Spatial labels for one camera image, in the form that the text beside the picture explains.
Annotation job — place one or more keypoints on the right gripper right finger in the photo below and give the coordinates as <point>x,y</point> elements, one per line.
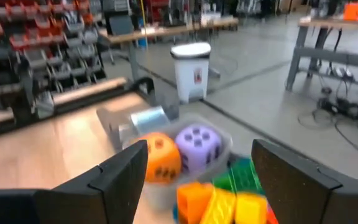
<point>294,193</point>

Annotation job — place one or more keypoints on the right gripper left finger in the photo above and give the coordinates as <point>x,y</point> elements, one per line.
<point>110,193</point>

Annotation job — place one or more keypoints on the orange foam die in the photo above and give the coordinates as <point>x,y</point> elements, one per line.
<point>162,155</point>

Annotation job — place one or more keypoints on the orange toy brick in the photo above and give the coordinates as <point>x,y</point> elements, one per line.
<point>193,202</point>

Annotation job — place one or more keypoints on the purple foam die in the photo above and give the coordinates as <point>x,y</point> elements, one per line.
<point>197,149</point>

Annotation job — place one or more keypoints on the light grey plastic bin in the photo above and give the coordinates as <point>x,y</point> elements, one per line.
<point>163,196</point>

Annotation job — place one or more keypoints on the blue plastic bin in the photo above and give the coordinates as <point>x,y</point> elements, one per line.
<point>175,216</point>

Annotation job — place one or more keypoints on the dark grey plastic bin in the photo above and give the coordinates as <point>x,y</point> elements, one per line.
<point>110,124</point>

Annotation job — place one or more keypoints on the white pedal trash can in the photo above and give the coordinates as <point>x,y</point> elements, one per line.
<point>191,77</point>

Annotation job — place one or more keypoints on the wooden top workbench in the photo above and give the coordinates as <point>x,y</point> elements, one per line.
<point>166,31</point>

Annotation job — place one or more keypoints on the red grey parts bin rack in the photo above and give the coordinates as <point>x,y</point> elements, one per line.
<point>42,31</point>

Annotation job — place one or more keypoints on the orange box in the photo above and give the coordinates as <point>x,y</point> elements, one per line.
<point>354,12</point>

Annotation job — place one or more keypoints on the grey frame workbench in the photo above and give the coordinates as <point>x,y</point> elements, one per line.
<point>322,54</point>

